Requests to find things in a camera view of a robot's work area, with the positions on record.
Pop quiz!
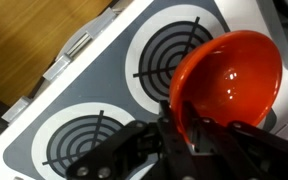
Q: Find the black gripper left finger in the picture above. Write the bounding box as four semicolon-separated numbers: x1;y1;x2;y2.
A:
66;100;198;180

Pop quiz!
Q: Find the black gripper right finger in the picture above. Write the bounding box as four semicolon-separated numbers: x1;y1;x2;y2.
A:
182;102;288;180

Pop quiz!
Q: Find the red plastic bowl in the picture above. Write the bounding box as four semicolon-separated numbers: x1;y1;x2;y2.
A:
169;30;282;142

